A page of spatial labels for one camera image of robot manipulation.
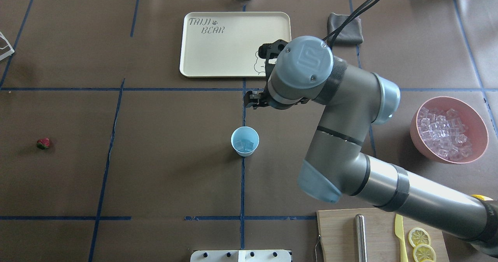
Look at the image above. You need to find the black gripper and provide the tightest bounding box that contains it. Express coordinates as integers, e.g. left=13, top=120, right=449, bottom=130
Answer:
left=244, top=40, right=290, bottom=110

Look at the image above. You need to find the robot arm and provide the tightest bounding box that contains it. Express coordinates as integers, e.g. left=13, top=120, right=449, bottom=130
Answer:
left=244, top=36, right=497, bottom=257

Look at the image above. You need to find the light blue plastic cup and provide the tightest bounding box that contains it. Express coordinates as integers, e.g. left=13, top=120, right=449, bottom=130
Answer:
left=230, top=127, right=260, bottom=157

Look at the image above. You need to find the pile of clear ice cubes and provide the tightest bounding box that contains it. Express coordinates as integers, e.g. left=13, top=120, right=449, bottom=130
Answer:
left=234, top=139, right=256, bottom=153

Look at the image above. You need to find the cream bear tray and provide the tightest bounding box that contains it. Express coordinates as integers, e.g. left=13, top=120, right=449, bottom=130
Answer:
left=179, top=12, right=291, bottom=78

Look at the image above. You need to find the dark grey folded cloth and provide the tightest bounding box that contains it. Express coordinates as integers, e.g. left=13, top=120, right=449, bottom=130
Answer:
left=327, top=13, right=364, bottom=46

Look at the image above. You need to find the steel muddler black tip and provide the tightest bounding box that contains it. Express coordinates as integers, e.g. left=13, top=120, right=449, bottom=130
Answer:
left=354, top=214, right=368, bottom=262

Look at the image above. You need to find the wooden cutting board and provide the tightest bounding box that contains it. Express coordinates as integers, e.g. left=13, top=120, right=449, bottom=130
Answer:
left=314, top=208, right=450, bottom=262

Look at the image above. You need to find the yellow plastic knife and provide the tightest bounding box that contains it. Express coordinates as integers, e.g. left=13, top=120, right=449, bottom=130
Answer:
left=394, top=214, right=409, bottom=262

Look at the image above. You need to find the pink bowl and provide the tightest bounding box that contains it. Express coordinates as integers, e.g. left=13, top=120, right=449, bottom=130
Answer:
left=410, top=96, right=489, bottom=164

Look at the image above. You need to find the lemon slice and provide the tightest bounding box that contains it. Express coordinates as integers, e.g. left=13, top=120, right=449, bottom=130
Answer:
left=412, top=244, right=437, bottom=262
left=407, top=228, right=431, bottom=248

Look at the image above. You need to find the red strawberry on table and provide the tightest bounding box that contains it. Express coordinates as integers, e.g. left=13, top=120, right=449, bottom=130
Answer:
left=36, top=138, right=51, bottom=150

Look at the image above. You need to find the whole lemon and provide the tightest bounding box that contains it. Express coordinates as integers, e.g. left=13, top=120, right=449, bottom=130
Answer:
left=471, top=194, right=493, bottom=201

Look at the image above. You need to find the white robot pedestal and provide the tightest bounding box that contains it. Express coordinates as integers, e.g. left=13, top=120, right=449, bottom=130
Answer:
left=190, top=249, right=293, bottom=262

